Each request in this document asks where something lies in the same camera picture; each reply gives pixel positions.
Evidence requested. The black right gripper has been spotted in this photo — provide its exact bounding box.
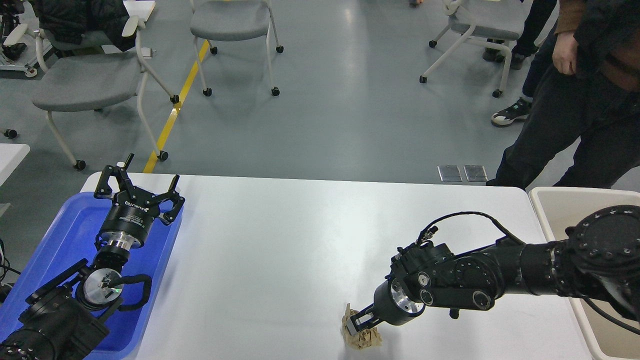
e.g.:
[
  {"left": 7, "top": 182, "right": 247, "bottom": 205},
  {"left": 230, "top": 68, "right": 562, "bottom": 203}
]
[{"left": 346, "top": 278, "right": 425, "bottom": 337}]

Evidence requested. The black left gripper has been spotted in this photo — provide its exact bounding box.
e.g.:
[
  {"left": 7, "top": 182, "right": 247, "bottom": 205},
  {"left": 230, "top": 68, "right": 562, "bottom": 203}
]
[{"left": 94, "top": 153, "right": 186, "bottom": 249}]

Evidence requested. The brown paper ball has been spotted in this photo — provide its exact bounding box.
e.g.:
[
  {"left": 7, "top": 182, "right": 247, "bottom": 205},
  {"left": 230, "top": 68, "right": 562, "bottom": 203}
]
[{"left": 342, "top": 303, "right": 383, "bottom": 350}]

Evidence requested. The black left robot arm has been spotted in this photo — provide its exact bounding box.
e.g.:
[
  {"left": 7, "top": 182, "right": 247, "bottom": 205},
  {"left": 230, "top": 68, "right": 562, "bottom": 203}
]
[{"left": 1, "top": 156, "right": 185, "bottom": 360}]

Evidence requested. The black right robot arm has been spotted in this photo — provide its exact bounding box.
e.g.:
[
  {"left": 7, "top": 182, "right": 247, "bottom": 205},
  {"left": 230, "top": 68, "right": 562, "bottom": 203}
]
[{"left": 345, "top": 204, "right": 640, "bottom": 337}]

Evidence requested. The bystander hand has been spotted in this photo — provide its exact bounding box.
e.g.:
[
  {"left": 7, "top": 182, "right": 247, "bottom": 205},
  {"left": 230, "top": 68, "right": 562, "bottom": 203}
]
[{"left": 551, "top": 31, "right": 578, "bottom": 76}]

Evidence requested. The yellow floor tape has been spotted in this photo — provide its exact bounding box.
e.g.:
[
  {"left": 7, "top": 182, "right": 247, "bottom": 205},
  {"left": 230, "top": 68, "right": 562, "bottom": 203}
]
[{"left": 142, "top": 40, "right": 210, "bottom": 174}]

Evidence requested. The blue plastic tray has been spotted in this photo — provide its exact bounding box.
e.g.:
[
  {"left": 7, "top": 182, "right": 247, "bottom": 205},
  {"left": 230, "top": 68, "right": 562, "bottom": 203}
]
[{"left": 0, "top": 192, "right": 182, "bottom": 360}]

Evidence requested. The white side table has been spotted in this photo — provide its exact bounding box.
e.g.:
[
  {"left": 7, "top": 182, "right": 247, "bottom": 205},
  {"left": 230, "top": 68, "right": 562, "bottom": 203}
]
[{"left": 0, "top": 143, "right": 31, "bottom": 186}]

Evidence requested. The grey chair left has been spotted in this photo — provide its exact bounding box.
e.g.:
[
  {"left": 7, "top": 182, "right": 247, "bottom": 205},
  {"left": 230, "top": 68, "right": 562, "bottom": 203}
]
[{"left": 32, "top": 15, "right": 179, "bottom": 171}]

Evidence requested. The grey chair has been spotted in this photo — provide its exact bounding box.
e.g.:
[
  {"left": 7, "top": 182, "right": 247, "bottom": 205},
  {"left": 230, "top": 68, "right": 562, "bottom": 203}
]
[
  {"left": 419, "top": 0, "right": 528, "bottom": 98},
  {"left": 32, "top": 15, "right": 179, "bottom": 171},
  {"left": 189, "top": 0, "right": 285, "bottom": 97}
]

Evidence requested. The metal floor socket right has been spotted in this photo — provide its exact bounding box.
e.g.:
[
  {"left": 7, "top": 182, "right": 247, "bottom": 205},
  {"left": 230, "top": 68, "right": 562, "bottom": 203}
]
[{"left": 462, "top": 164, "right": 489, "bottom": 183}]

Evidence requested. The black jacket on chair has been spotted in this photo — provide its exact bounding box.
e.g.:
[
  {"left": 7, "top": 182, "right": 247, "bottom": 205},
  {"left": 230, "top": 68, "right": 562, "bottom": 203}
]
[{"left": 30, "top": 0, "right": 137, "bottom": 51}]

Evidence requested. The grey chair middle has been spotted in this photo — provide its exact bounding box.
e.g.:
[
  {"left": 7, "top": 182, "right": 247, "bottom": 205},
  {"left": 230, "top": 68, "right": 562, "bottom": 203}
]
[{"left": 189, "top": 0, "right": 285, "bottom": 97}]

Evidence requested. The beige plastic bin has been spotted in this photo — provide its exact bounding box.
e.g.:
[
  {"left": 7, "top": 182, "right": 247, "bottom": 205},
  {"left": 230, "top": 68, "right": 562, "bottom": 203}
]
[{"left": 529, "top": 186, "right": 640, "bottom": 360}]

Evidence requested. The person in dark clothes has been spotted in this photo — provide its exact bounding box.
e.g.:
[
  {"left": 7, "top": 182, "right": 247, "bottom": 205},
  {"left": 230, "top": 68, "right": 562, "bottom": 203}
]
[{"left": 486, "top": 0, "right": 640, "bottom": 190}]

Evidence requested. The grey chair right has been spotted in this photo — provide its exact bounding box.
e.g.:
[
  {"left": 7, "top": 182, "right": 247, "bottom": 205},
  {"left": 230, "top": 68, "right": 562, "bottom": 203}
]
[{"left": 419, "top": 0, "right": 528, "bottom": 98}]

